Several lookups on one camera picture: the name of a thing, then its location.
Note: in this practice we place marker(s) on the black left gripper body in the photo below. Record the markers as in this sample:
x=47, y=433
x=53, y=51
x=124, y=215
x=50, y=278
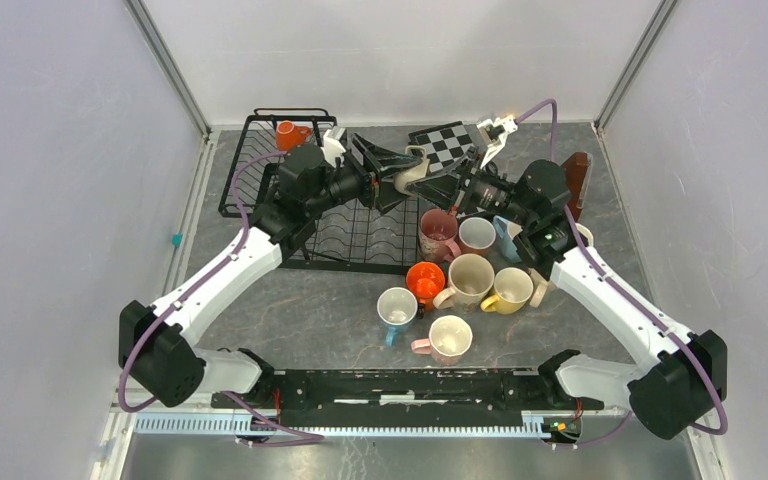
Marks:
x=352, y=182

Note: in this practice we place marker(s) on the black wire basket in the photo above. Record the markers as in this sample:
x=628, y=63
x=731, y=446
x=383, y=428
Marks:
x=257, y=138

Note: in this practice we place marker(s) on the orange mug in basket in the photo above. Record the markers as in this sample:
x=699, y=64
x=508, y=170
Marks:
x=288, y=135

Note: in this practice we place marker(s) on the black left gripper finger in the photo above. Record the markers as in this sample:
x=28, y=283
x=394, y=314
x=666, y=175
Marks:
x=385, y=197
x=379, y=160

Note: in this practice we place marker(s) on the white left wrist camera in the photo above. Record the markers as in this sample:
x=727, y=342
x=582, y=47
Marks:
x=332, y=145

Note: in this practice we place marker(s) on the orange cup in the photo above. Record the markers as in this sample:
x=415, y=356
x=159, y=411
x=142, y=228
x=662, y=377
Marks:
x=425, y=280

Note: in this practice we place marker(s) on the yellow cup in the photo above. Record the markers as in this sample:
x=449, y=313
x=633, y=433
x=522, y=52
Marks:
x=511, y=290

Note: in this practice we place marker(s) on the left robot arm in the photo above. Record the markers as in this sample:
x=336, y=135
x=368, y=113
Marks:
x=158, y=354

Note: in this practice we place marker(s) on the yellow mug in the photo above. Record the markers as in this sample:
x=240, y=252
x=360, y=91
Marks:
x=586, y=235

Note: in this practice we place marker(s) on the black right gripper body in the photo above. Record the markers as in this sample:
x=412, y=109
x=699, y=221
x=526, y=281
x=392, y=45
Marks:
x=489, y=192

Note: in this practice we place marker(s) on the cream mug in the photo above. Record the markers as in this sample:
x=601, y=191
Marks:
x=470, y=277

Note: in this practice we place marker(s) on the blue cup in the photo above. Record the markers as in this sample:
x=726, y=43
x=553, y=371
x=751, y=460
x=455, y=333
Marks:
x=397, y=308

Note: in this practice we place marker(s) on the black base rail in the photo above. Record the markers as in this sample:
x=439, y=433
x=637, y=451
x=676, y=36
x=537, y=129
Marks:
x=424, y=397

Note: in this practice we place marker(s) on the black dish rack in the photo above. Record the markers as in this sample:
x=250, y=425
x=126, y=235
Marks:
x=353, y=238

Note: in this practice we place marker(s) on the black white chessboard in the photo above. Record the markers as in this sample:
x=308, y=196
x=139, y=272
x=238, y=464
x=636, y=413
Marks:
x=443, y=144

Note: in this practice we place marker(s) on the tan tall cup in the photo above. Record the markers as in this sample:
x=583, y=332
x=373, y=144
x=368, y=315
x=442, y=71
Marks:
x=542, y=286

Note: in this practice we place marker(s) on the salmon pink mug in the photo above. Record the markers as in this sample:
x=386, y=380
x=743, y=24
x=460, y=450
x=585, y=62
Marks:
x=476, y=236

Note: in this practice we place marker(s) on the pale pink mug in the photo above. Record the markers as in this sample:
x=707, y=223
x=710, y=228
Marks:
x=449, y=338

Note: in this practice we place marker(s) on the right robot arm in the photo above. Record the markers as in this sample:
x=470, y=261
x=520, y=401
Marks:
x=677, y=379

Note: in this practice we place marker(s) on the light blue mug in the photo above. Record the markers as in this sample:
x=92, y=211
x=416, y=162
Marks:
x=507, y=231

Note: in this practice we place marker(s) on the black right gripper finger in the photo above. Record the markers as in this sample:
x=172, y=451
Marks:
x=440, y=191
x=467, y=161

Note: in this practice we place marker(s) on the brown wedge object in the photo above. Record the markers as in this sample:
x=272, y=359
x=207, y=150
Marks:
x=577, y=173

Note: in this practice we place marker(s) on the beige mug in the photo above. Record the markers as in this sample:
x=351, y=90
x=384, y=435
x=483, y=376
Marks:
x=412, y=174

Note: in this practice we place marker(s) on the pink floral mug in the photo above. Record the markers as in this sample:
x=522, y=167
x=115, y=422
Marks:
x=437, y=236

